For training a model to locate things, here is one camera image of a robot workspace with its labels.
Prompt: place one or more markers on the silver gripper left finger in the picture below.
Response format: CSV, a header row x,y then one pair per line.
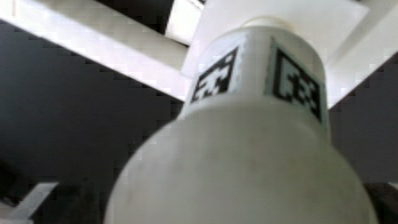
x,y
21,212

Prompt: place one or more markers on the white lamp bulb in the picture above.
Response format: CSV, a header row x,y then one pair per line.
x,y
238,165

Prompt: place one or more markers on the white U-shaped border frame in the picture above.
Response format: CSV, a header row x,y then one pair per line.
x,y
143,54

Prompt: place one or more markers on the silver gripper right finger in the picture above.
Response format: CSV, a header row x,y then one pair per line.
x,y
383,199

